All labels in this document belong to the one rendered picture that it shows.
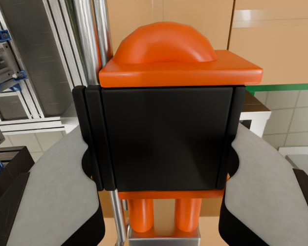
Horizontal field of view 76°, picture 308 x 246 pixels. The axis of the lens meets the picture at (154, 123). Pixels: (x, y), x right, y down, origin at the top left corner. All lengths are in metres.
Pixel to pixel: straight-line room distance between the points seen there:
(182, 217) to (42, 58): 1.04
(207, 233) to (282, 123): 1.27
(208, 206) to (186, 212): 0.27
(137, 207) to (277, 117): 1.47
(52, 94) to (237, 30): 0.92
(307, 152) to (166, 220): 1.73
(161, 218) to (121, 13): 0.56
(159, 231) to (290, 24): 0.68
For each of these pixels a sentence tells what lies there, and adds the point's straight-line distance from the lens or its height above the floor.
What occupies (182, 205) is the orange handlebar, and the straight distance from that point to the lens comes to 0.17.
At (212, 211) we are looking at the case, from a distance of 0.44.
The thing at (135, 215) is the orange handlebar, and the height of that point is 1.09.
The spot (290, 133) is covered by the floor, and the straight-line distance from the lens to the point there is 1.72.
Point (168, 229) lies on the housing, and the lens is 0.19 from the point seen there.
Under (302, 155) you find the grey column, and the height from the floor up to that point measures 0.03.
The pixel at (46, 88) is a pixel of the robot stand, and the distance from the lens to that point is 1.18.
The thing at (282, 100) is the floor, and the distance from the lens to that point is 1.54.
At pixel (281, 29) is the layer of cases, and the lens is 0.75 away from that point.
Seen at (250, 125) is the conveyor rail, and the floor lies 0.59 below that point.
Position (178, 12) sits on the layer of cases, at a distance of 0.65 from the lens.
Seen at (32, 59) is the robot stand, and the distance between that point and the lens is 1.16.
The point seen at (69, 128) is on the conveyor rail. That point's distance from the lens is 0.76.
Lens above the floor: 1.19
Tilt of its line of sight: 60 degrees down
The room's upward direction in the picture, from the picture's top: 180 degrees counter-clockwise
